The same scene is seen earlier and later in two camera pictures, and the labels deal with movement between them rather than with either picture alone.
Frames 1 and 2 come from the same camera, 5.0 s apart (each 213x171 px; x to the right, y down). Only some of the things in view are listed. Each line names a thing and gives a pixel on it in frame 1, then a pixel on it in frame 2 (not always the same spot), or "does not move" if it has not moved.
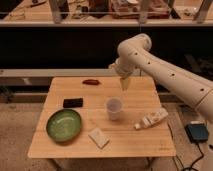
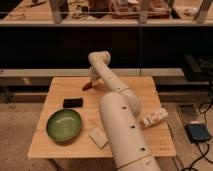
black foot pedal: (197, 132) does not move
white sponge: (98, 137) does not move
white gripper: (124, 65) → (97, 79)
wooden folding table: (94, 117) does not move
